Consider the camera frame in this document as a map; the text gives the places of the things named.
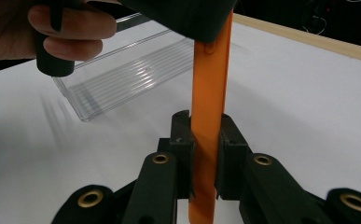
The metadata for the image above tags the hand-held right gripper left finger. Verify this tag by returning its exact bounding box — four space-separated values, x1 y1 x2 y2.
158 109 196 200

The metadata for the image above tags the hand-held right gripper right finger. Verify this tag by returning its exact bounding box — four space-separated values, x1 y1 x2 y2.
215 113 254 201

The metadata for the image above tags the orange stick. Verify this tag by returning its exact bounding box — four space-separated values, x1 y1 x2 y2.
187 8 234 224

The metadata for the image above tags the clear plastic tray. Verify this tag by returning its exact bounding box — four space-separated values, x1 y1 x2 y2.
52 12 198 122

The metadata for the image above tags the wooden table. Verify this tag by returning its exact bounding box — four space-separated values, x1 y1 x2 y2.
232 12 361 65

